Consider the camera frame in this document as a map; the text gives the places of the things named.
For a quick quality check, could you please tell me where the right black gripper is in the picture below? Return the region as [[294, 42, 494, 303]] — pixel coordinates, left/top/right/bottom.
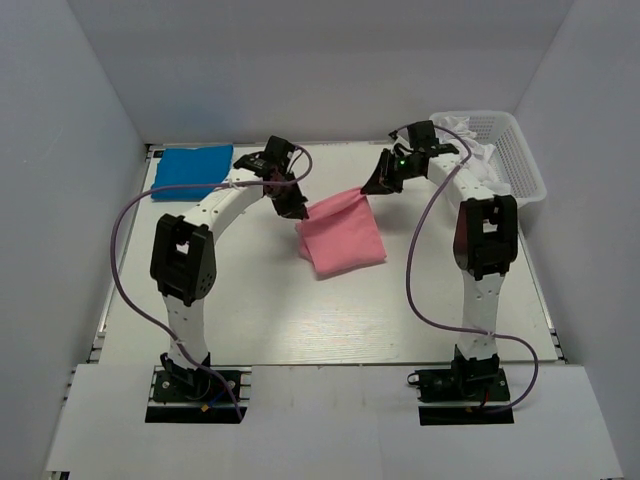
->
[[362, 148, 423, 195]]

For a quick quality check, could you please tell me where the pink t shirt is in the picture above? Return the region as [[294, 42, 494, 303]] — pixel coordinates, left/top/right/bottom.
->
[[295, 187, 387, 278]]

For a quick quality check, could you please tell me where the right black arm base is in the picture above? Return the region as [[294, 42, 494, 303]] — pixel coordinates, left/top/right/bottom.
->
[[407, 350, 514, 426]]

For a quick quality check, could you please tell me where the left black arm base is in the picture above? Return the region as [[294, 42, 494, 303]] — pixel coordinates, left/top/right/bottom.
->
[[145, 353, 251, 425]]

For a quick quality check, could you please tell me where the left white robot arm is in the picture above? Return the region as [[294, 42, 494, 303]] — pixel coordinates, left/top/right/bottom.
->
[[150, 136, 308, 399]]

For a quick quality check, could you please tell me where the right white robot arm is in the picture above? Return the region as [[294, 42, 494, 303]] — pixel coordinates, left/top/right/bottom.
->
[[360, 120, 518, 399]]

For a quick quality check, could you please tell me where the folded blue t shirt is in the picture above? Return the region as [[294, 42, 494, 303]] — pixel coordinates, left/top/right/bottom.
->
[[151, 144, 234, 202]]

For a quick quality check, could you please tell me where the white crumpled t shirt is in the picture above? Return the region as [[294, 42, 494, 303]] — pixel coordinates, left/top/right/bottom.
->
[[434, 116, 512, 195]]

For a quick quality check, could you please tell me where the white plastic basket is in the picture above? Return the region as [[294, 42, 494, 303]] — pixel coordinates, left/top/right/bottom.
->
[[430, 110, 547, 208]]

